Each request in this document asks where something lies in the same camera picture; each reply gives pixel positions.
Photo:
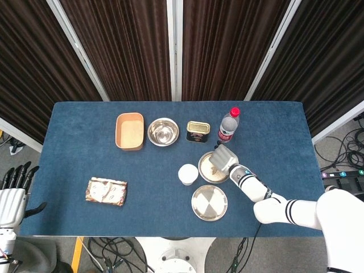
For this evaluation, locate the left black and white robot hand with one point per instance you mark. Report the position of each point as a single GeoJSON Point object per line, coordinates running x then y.
{"type": "Point", "coordinates": [11, 204]}

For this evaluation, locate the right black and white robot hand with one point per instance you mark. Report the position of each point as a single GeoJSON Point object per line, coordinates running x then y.
{"type": "Point", "coordinates": [224, 159]}

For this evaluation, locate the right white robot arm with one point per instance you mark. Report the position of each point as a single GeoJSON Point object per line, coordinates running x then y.
{"type": "Point", "coordinates": [287, 210]}

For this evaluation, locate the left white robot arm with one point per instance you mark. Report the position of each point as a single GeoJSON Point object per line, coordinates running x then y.
{"type": "Point", "coordinates": [5, 247]}

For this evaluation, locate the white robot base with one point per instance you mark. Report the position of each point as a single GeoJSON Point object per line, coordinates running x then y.
{"type": "Point", "coordinates": [175, 253]}

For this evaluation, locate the steel bowl with powder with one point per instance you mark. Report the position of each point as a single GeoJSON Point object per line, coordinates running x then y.
{"type": "Point", "coordinates": [206, 172]}

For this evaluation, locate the white paper cup blue flower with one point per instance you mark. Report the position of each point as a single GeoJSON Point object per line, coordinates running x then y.
{"type": "Point", "coordinates": [188, 173]}

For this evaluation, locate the empty flat steel plate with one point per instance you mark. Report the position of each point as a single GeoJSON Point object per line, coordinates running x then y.
{"type": "Point", "coordinates": [209, 202]}

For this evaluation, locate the deep steel bowl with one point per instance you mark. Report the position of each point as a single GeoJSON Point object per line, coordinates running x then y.
{"type": "Point", "coordinates": [163, 132]}

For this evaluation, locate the water bottle red cap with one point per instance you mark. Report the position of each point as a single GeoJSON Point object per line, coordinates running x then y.
{"type": "Point", "coordinates": [228, 126]}

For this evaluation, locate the black gold luncheon meat can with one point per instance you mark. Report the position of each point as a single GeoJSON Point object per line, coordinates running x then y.
{"type": "Point", "coordinates": [197, 132]}

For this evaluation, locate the blue table cloth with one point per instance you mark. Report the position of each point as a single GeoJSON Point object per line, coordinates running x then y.
{"type": "Point", "coordinates": [142, 170]}

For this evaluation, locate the gold foil snack package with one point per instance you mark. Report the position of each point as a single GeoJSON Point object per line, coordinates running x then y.
{"type": "Point", "coordinates": [105, 192]}

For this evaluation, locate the orange rectangular tray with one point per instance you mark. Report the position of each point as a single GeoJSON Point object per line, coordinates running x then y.
{"type": "Point", "coordinates": [130, 133]}

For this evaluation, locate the dark brown curtain panel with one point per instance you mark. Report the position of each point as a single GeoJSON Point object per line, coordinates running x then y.
{"type": "Point", "coordinates": [324, 62]}
{"type": "Point", "coordinates": [227, 48]}
{"type": "Point", "coordinates": [122, 48]}
{"type": "Point", "coordinates": [34, 62]}

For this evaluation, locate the black power strip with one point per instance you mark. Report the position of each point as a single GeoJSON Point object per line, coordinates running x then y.
{"type": "Point", "coordinates": [342, 174]}

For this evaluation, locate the white partition frame post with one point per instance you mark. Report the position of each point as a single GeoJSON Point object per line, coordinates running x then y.
{"type": "Point", "coordinates": [78, 51]}
{"type": "Point", "coordinates": [174, 51]}
{"type": "Point", "coordinates": [270, 54]}

